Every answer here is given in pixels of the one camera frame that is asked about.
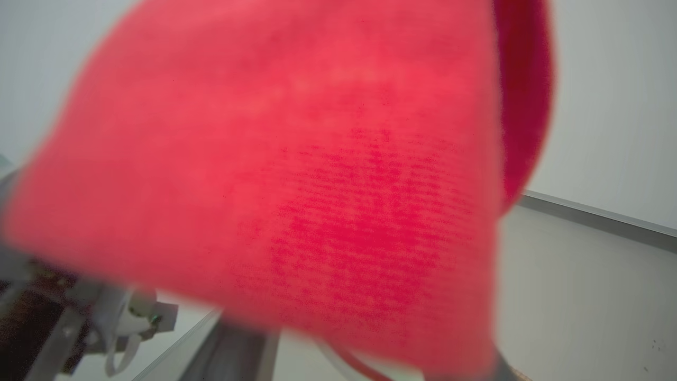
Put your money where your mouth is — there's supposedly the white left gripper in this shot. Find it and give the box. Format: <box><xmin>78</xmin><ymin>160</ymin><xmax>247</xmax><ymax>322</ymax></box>
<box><xmin>79</xmin><ymin>283</ymin><xmax>180</xmax><ymax>377</ymax></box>

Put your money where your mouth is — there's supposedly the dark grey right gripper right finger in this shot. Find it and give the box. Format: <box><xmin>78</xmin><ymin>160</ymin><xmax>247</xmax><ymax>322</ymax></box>
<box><xmin>493</xmin><ymin>350</ymin><xmax>522</xmax><ymax>381</ymax></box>

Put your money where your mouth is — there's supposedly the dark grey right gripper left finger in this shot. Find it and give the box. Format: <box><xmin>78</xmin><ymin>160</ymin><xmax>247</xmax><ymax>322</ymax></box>
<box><xmin>177</xmin><ymin>316</ymin><xmax>281</xmax><ymax>381</ymax></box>

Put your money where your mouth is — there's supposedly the red cloth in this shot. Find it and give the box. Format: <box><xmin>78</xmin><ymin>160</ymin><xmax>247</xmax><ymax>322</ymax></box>
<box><xmin>3</xmin><ymin>0</ymin><xmax>555</xmax><ymax>381</ymax></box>

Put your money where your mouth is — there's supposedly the white partition panel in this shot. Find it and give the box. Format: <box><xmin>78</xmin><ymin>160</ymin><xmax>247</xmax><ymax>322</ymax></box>
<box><xmin>521</xmin><ymin>0</ymin><xmax>677</xmax><ymax>240</ymax></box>

